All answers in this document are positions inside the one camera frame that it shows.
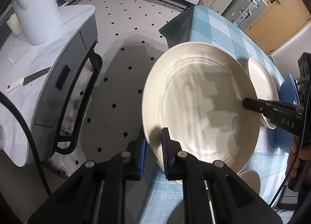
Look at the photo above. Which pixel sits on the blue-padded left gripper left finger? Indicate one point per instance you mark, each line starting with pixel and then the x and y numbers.
pixel 102 190

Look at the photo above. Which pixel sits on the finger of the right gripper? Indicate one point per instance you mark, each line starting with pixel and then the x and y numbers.
pixel 273 109

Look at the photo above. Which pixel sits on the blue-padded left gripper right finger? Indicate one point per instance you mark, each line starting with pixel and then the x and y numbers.
pixel 206 191

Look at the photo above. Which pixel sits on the cream plate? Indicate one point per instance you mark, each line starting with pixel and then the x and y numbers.
pixel 196 90
pixel 251 178
pixel 261 79

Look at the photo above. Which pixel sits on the person right hand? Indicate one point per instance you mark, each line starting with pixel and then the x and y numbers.
pixel 294 160

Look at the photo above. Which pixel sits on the teal checked tablecloth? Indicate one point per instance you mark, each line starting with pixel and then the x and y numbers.
pixel 163 201

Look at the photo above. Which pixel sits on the wooden door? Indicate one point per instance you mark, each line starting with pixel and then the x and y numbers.
pixel 278 23

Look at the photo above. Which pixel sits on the silver suitcase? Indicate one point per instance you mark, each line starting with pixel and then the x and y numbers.
pixel 242 13

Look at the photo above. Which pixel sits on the knife on cabinet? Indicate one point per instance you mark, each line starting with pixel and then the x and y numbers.
pixel 26 80

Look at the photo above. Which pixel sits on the small cream cup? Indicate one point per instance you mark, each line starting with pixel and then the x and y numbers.
pixel 14 25

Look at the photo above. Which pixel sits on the white cylindrical appliance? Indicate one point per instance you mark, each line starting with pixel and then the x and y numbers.
pixel 39 19

